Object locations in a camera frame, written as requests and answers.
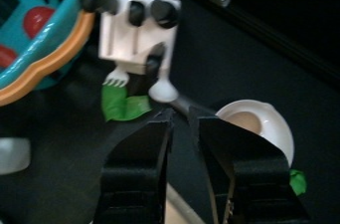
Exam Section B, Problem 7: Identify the red toy tomato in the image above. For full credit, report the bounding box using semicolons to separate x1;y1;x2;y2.
22;5;58;40

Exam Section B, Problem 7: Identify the white toy bowl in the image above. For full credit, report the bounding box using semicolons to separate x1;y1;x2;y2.
214;99;297;168

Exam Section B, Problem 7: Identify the white plastic cup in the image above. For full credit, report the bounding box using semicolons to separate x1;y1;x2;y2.
0;136;33;175

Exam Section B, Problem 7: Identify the white knife block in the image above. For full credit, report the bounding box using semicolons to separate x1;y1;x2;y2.
98;0;183;77

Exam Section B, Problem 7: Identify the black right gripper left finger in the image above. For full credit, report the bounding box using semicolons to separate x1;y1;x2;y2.
93;108;175;224

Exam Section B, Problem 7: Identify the white plastic dish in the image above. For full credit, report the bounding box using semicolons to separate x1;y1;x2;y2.
166;182;207;224

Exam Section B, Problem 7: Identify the teal basket with orange rim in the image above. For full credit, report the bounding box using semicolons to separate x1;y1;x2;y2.
0;0;109;107

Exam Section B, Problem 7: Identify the small green toy leaf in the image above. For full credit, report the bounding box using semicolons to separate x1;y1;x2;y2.
289;168;309;197

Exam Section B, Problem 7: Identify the white plastic spoon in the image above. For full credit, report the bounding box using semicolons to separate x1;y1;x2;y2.
149;65;181;104

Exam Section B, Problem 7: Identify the black frame rail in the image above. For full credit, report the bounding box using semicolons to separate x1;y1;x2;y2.
146;0;340;85

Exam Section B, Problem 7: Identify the black-handled toy knife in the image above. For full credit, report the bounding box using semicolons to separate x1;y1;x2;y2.
150;0;179;30
129;0;147;27
146;42;169;78
79;0;121;16

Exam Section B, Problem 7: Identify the green toy lettuce leaf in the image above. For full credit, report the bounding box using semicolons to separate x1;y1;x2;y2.
102;84;155;123

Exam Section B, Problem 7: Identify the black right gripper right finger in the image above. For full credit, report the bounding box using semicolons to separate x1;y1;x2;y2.
189;106;313;224

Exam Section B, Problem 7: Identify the white plastic fork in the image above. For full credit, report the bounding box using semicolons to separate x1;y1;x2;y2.
102;65;133;89

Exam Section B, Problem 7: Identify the red toy food piece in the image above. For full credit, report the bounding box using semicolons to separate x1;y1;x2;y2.
0;44;21;70

